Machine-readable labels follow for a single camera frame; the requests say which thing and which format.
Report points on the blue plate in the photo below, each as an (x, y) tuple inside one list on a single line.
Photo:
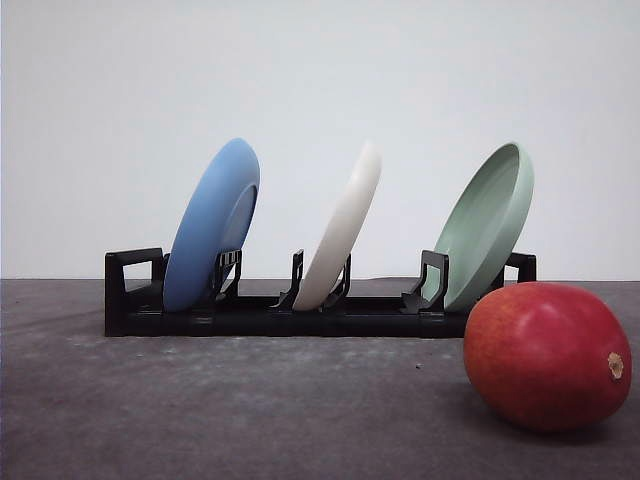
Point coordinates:
[(217, 219)]

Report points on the red pomegranate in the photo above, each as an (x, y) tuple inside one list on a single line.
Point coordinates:
[(547, 356)]

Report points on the black plate rack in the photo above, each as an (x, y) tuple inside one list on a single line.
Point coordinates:
[(135, 302)]

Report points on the white plate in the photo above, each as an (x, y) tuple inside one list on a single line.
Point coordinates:
[(326, 270)]

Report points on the green plate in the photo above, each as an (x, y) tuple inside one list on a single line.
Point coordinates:
[(484, 229)]

